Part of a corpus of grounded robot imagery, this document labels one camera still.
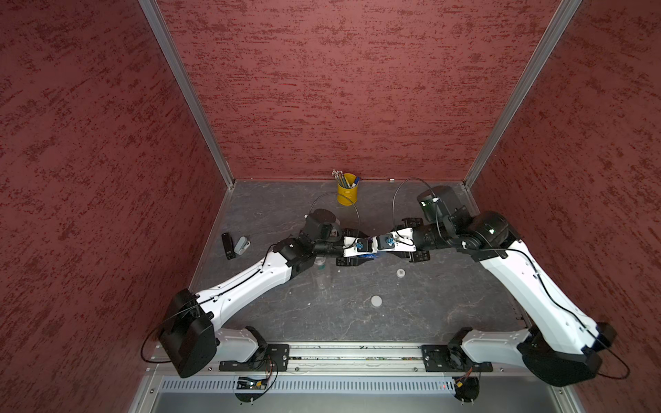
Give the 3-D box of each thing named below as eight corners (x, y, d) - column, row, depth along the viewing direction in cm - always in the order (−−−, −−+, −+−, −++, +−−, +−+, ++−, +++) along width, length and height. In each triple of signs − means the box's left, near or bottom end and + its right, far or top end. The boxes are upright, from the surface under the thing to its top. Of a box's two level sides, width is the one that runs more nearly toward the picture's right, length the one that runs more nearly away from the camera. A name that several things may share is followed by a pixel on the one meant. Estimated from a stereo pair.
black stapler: (229, 260, 97) (225, 255, 94) (224, 239, 103) (221, 234, 100) (237, 257, 98) (234, 252, 95) (232, 236, 104) (228, 231, 101)
